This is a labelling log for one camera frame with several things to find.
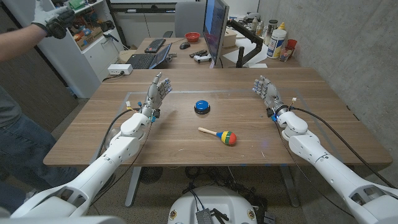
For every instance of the black computer mouse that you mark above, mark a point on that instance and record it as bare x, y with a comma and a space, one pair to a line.
184, 45

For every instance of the person in jeans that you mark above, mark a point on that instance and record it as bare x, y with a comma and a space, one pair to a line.
21, 149

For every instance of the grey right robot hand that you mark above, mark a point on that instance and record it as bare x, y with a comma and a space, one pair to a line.
271, 93

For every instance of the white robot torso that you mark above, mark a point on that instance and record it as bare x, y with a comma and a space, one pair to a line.
214, 199

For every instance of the computer monitor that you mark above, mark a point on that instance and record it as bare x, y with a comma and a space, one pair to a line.
214, 28

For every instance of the white paper sheets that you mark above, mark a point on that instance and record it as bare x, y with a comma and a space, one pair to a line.
236, 56

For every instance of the open laptop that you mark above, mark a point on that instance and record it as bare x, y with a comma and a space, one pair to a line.
144, 60

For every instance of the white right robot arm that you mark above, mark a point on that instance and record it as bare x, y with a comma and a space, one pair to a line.
326, 165

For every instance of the green box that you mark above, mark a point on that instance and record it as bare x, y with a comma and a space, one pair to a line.
76, 3

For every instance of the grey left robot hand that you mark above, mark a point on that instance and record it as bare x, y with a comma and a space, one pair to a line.
154, 95

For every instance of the tan cardboard box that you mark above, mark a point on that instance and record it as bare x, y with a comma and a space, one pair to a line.
230, 39

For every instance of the red bowl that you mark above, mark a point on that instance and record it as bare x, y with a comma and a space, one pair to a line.
192, 37

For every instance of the blue push button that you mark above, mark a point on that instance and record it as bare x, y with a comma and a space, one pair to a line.
202, 105

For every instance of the dark lidded jar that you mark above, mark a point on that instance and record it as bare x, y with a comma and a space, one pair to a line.
270, 29

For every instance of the grey office chair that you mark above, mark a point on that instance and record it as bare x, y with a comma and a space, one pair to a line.
189, 18

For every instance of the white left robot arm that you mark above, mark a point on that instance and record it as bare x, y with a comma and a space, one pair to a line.
102, 165

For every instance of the white wipes canister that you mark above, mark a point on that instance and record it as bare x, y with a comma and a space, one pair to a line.
275, 43

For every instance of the wooden office desk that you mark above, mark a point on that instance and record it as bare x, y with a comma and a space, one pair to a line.
183, 60

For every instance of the person's bare forearm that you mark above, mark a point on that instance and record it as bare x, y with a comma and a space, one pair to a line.
15, 42

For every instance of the clear glass cup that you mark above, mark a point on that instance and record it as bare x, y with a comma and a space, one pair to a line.
285, 54

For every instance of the white game controller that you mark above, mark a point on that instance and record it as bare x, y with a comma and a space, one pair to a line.
202, 58

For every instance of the white power strip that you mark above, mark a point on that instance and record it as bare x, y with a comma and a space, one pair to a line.
119, 69

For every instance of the colourful striped wooden maraca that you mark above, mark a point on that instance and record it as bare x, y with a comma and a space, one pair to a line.
228, 137

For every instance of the black keyboard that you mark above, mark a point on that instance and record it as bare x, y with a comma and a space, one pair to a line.
155, 45

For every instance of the red cup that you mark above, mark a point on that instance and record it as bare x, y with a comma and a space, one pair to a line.
292, 43

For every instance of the wooden work table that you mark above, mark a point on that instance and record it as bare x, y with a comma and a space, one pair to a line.
224, 81

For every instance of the black round fan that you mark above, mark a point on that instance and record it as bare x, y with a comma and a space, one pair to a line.
150, 175

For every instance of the person's gloved hand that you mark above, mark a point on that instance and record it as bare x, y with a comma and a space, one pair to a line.
56, 23

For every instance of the yellow capped bottle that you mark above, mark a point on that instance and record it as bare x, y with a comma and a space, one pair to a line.
282, 26

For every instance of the cardboard box with tools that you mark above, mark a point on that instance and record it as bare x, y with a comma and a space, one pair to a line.
90, 39

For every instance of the black remote control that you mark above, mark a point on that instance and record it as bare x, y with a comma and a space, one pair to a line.
198, 53

